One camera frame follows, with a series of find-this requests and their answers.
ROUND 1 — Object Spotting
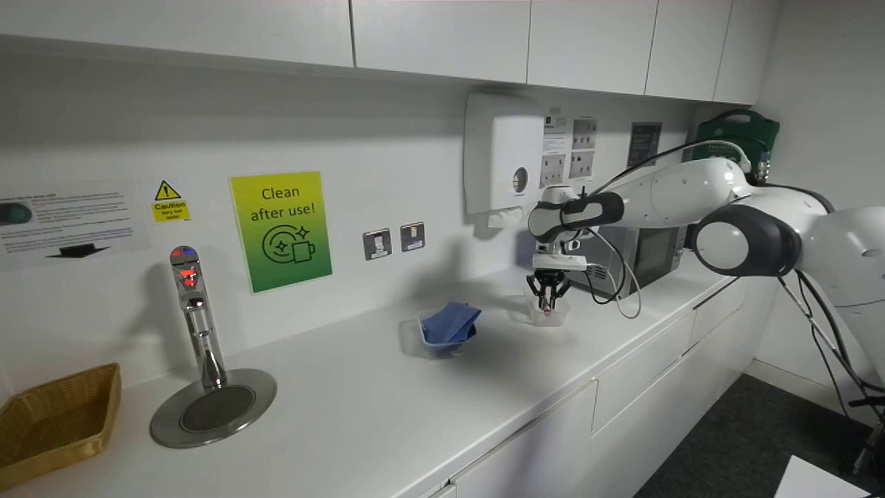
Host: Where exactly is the right wall switch plate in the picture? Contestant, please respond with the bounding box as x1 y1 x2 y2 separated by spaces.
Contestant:
401 221 425 251

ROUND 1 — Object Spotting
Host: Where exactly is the yellow warning sticker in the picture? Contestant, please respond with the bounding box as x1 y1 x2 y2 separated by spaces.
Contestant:
152 179 189 221

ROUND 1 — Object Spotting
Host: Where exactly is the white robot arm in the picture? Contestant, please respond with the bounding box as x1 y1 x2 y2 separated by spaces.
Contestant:
527 158 885 313

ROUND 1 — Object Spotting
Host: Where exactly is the blue cloth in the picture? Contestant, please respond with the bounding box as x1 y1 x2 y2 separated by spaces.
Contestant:
419 301 481 351

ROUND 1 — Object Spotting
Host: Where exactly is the white instruction poster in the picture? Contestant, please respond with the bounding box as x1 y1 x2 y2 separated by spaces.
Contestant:
539 113 597 187

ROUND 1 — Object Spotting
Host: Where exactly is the white paper towel dispenser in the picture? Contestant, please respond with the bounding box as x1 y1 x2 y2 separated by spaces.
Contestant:
462 93 545 230

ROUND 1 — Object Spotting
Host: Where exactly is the green first aid bag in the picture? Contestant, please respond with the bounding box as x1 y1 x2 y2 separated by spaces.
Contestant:
690 109 780 185

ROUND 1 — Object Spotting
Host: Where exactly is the wicker basket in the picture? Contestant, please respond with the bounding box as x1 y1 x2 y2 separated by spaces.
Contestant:
0 362 120 489

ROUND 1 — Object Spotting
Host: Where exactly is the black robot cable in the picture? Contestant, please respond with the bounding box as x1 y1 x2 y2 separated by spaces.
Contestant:
584 135 885 436

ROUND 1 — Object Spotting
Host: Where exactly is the chrome hot water tap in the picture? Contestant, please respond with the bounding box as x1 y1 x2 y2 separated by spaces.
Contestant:
169 247 227 389

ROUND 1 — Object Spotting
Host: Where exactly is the white instruction label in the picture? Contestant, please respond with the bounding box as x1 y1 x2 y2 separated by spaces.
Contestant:
0 192 141 261

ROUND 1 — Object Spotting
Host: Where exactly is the green clean after use sign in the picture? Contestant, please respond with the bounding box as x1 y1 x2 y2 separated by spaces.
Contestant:
230 171 331 293

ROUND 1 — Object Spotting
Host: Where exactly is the double wall socket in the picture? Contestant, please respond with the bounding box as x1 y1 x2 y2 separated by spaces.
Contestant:
626 122 662 167

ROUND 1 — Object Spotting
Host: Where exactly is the stainless steel microwave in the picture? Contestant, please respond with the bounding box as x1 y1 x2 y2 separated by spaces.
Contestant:
589 228 682 297

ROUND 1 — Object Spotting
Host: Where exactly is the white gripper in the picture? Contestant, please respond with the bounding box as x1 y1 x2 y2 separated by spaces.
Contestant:
524 251 589 311

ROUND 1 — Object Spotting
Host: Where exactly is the round steel drain tray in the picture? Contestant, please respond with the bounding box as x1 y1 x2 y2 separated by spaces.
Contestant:
149 369 275 447

